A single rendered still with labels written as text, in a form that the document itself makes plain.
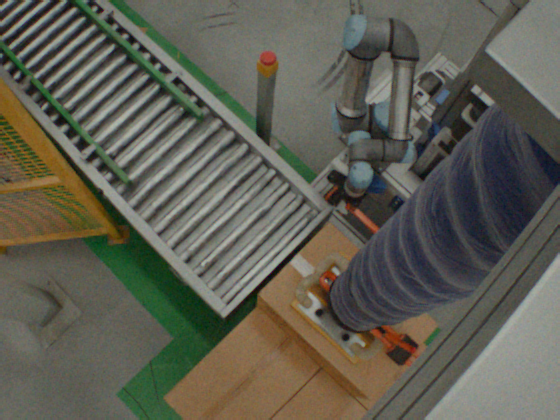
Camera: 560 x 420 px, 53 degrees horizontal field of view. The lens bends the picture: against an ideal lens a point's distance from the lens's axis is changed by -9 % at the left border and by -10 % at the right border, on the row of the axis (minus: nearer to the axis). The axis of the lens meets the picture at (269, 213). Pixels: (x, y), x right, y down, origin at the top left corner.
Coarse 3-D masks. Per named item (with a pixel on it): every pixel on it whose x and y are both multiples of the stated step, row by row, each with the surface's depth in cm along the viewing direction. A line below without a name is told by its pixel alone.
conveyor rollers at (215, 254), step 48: (0, 0) 313; (48, 0) 310; (48, 48) 302; (96, 48) 305; (96, 96) 295; (144, 96) 295; (192, 96) 296; (144, 144) 289; (192, 144) 289; (144, 192) 283; (192, 192) 284; (288, 240) 279; (240, 288) 273
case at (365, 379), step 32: (320, 256) 238; (352, 256) 238; (288, 288) 234; (320, 288) 234; (288, 320) 231; (416, 320) 232; (320, 352) 228; (384, 352) 229; (352, 384) 226; (384, 384) 225
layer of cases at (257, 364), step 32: (256, 320) 270; (224, 352) 266; (256, 352) 266; (288, 352) 267; (192, 384) 262; (224, 384) 262; (256, 384) 263; (288, 384) 263; (320, 384) 263; (192, 416) 258; (224, 416) 258; (256, 416) 259; (288, 416) 259; (320, 416) 260; (352, 416) 260
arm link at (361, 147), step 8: (352, 136) 202; (360, 136) 200; (368, 136) 201; (352, 144) 201; (360, 144) 200; (368, 144) 200; (376, 144) 200; (352, 152) 200; (360, 152) 199; (368, 152) 200; (376, 152) 200; (352, 160) 199; (360, 160) 198; (368, 160) 199; (376, 160) 202
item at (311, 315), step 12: (324, 300) 231; (300, 312) 229; (312, 312) 229; (324, 312) 229; (312, 324) 228; (324, 336) 228; (336, 336) 227; (348, 336) 225; (360, 336) 228; (336, 348) 227; (348, 348) 226
